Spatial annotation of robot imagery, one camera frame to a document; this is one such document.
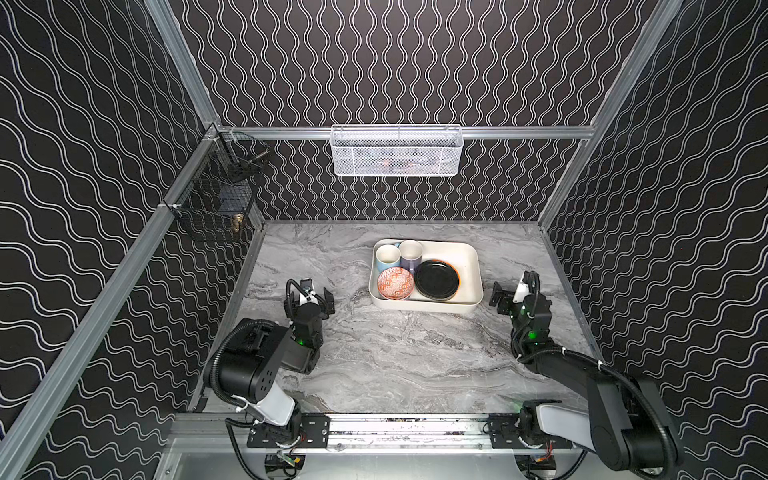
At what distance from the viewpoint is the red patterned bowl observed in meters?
0.97

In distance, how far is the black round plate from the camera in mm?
983

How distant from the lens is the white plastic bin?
0.95 m

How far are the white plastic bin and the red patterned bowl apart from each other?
2cm

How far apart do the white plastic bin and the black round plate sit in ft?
0.05

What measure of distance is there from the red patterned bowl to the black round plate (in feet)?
0.10
